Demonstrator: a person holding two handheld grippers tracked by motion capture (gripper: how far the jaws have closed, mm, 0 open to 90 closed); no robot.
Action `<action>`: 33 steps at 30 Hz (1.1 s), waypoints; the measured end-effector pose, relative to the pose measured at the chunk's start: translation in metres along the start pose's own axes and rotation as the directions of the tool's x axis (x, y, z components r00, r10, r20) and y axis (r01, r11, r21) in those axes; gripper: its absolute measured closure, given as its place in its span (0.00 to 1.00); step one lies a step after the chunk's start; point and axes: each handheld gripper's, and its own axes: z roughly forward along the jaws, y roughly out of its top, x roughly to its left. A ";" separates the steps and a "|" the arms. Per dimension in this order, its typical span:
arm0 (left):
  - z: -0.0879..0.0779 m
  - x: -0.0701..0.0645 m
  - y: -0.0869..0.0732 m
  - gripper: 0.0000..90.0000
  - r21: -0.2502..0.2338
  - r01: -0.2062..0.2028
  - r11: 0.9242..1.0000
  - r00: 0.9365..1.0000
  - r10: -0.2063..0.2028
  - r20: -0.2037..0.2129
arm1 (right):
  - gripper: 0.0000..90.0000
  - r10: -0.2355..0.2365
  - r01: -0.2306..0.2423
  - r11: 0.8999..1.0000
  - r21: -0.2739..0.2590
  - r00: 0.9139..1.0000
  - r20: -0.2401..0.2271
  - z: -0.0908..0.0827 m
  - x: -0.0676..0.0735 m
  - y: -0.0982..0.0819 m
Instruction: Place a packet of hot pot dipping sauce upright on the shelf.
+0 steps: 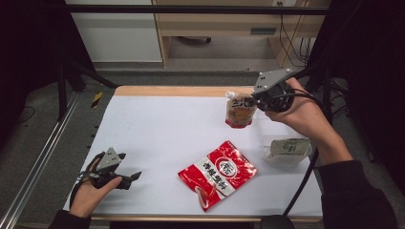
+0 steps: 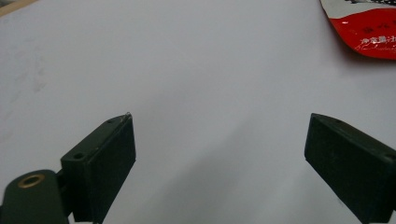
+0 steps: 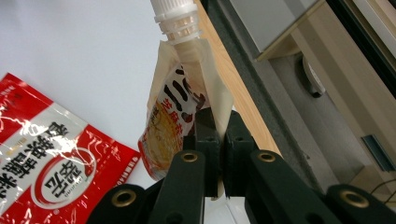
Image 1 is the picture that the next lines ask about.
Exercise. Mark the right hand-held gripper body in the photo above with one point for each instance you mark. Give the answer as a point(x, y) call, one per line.
point(273, 89)

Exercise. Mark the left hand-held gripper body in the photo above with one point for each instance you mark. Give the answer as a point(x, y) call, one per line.
point(106, 173)

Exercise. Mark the red and white spout pouch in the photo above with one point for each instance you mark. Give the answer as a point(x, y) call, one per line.
point(238, 111)

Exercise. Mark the clear plastic container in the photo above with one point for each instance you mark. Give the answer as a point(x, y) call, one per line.
point(270, 131)

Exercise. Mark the green and gold food pouch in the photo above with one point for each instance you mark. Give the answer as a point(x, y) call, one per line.
point(291, 147)

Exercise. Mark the large red food pouch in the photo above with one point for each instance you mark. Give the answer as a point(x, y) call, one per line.
point(218, 173)

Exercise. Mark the person's left hand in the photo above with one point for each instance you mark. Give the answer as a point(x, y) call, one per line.
point(87, 197)

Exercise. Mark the person's right hand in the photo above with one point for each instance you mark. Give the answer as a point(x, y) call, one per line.
point(305, 117)

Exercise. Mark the white table mat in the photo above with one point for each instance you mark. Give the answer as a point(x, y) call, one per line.
point(165, 127)

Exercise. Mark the yellow and black tape strip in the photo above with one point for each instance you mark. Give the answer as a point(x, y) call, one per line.
point(96, 99)

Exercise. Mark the light wooden desk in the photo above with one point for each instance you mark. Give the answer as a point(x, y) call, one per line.
point(223, 24)

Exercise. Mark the white cabinet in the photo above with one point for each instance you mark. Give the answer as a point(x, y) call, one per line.
point(117, 35)

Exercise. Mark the black frame strut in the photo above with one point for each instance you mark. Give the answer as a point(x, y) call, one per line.
point(82, 74)
point(320, 76)

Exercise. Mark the black horizontal frame bar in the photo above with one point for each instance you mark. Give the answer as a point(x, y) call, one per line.
point(191, 9)

